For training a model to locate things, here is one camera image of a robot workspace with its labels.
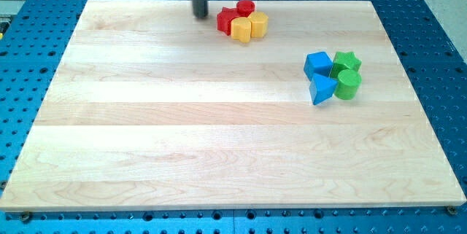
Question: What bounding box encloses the red cylinder block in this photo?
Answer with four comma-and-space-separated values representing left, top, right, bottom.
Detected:
236, 0, 255, 17

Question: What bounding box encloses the red star block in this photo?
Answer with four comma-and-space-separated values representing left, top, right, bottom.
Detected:
217, 7, 240, 36

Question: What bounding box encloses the green star block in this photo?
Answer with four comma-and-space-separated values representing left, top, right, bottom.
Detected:
329, 52, 362, 79

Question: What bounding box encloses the yellow cylinder block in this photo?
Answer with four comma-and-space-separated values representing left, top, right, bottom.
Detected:
231, 17, 251, 43

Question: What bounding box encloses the wooden board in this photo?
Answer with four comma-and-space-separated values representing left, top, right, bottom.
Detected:
1, 0, 466, 212

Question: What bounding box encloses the yellow hexagon block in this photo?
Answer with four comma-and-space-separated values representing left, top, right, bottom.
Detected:
247, 12, 269, 38

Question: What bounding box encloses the blue triangle block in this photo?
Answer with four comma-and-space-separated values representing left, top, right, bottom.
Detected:
309, 74, 338, 105

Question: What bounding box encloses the blue cube block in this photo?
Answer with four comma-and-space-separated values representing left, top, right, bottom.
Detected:
304, 52, 333, 81

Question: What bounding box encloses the green cylinder block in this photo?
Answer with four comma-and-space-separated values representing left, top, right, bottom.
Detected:
334, 69, 362, 100

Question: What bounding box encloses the blue perforated table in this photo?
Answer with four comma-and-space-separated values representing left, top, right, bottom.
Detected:
1, 0, 466, 233

